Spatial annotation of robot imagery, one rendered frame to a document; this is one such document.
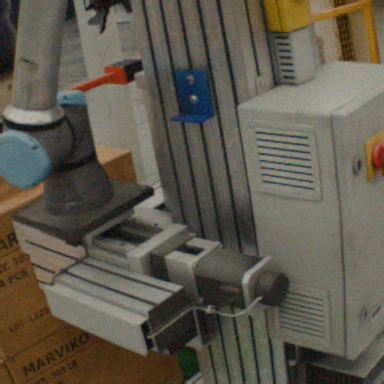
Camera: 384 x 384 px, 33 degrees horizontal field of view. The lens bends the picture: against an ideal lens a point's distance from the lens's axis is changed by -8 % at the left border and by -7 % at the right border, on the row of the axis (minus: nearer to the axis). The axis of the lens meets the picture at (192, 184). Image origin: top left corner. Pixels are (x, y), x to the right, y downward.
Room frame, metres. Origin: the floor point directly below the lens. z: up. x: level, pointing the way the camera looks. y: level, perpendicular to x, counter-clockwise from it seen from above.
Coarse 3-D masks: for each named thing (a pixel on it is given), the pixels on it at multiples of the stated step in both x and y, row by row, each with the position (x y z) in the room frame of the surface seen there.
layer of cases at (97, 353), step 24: (72, 336) 1.63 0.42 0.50; (96, 336) 1.68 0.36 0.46; (0, 360) 1.47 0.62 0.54; (24, 360) 1.51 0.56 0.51; (48, 360) 1.56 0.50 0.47; (72, 360) 1.61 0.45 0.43; (96, 360) 1.66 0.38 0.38; (120, 360) 1.71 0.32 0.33; (144, 360) 1.77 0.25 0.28; (168, 360) 1.83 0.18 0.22
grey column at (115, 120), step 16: (80, 0) 3.28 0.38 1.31; (80, 16) 3.30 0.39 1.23; (112, 16) 3.28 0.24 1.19; (80, 32) 3.32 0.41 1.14; (96, 32) 3.22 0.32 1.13; (112, 32) 3.27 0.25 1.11; (96, 48) 3.23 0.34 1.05; (112, 48) 3.26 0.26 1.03; (96, 64) 3.25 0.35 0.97; (96, 96) 3.29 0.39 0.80; (112, 96) 3.22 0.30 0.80; (128, 96) 3.29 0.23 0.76; (96, 112) 3.31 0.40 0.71; (112, 112) 3.22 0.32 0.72; (128, 112) 3.27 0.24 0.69; (112, 128) 3.23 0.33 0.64; (128, 128) 3.26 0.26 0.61; (112, 144) 3.25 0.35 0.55; (128, 144) 3.25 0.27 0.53; (144, 176) 3.29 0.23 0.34
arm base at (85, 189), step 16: (80, 160) 1.25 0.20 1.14; (96, 160) 1.29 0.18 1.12; (64, 176) 1.24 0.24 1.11; (80, 176) 1.25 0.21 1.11; (96, 176) 1.26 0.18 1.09; (48, 192) 1.26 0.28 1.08; (64, 192) 1.23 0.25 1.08; (80, 192) 1.23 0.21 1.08; (96, 192) 1.25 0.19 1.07; (112, 192) 1.29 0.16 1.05; (48, 208) 1.25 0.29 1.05; (64, 208) 1.23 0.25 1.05; (80, 208) 1.23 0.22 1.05
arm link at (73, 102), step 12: (60, 96) 1.25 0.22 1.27; (72, 96) 1.26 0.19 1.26; (84, 96) 1.30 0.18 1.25; (72, 108) 1.26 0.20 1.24; (84, 108) 1.28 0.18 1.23; (72, 120) 1.23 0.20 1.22; (84, 120) 1.27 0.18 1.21; (72, 132) 1.22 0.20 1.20; (84, 132) 1.27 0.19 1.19; (84, 144) 1.26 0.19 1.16; (72, 156) 1.25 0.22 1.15; (84, 156) 1.26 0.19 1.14
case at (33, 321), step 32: (128, 160) 1.85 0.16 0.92; (0, 192) 1.72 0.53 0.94; (32, 192) 1.67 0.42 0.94; (0, 224) 1.55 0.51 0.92; (0, 256) 1.53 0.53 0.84; (0, 288) 1.51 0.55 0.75; (32, 288) 1.58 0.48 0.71; (0, 320) 1.49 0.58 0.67; (32, 320) 1.55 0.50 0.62; (0, 352) 1.48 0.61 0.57
